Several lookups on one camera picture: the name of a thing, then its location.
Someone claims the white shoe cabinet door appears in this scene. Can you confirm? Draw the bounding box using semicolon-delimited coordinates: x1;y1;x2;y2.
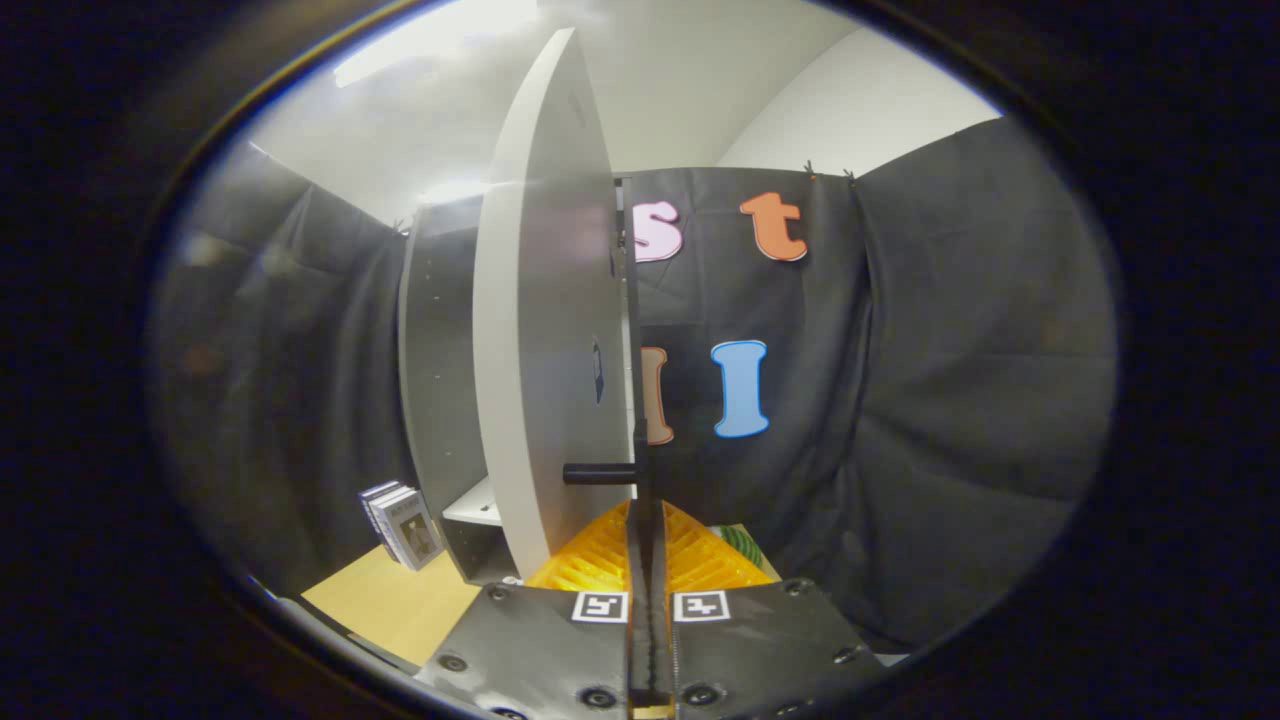
472;28;641;583

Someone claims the blue spine book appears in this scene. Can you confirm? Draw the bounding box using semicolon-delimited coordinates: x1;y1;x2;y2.
358;480;403;546

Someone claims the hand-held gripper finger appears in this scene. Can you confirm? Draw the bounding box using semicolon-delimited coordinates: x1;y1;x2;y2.
415;500;651;720
650;500;891;720

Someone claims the black door handle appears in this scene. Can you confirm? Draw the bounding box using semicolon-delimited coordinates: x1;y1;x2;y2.
563;462;639;488

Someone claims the green striped object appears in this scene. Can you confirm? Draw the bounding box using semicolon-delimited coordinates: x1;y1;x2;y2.
708;524;767;574

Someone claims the grey shoe cabinet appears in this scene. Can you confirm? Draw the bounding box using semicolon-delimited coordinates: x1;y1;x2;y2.
398;195;523;587

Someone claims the grey cover book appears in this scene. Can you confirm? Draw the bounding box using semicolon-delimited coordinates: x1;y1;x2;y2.
375;488;445;572

